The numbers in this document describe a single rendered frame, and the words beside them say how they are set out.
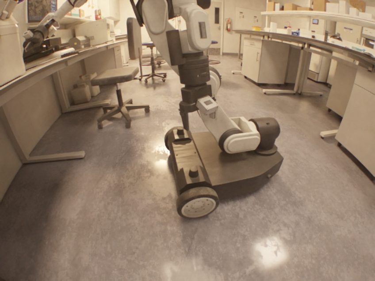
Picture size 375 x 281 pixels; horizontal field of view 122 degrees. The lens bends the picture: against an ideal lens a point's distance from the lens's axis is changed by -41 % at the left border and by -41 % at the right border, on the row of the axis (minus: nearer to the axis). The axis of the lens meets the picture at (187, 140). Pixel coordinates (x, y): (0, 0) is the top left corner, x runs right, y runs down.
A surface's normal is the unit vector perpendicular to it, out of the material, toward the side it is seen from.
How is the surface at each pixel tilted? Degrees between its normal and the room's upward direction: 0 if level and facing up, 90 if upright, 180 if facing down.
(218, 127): 90
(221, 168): 0
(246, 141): 90
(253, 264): 0
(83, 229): 0
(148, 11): 90
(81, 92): 91
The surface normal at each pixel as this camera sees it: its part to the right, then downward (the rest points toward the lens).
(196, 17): 0.58, 0.36
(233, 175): -0.01, -0.82
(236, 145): 0.20, 0.56
